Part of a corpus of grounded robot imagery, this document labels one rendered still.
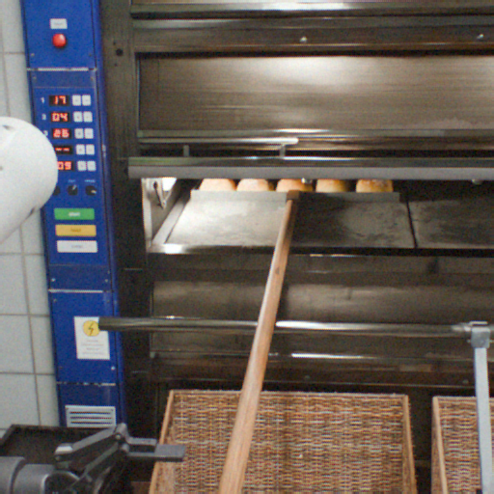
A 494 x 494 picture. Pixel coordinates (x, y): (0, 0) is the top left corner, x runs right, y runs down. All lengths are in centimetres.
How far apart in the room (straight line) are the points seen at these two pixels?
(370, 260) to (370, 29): 50
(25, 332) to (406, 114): 102
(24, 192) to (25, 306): 121
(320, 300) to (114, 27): 76
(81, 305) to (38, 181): 113
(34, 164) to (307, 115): 102
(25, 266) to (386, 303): 83
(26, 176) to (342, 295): 122
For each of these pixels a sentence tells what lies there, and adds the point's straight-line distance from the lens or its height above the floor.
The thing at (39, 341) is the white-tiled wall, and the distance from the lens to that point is 239.
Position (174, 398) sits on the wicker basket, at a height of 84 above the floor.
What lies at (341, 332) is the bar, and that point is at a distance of 185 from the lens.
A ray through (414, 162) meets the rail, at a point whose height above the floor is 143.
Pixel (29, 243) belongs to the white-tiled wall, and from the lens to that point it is 230.
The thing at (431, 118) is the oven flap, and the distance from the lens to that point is 210.
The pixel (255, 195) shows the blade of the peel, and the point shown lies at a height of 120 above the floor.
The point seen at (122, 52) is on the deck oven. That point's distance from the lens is 214.
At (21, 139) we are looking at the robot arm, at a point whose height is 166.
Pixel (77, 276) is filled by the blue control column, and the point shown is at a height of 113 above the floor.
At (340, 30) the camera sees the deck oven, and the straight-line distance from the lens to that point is 208.
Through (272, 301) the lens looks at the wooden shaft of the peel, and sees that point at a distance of 186.
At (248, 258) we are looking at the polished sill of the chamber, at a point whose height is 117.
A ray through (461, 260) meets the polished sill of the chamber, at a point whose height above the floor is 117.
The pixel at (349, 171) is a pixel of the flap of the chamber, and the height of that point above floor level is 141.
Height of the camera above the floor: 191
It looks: 19 degrees down
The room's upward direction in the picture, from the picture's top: 1 degrees counter-clockwise
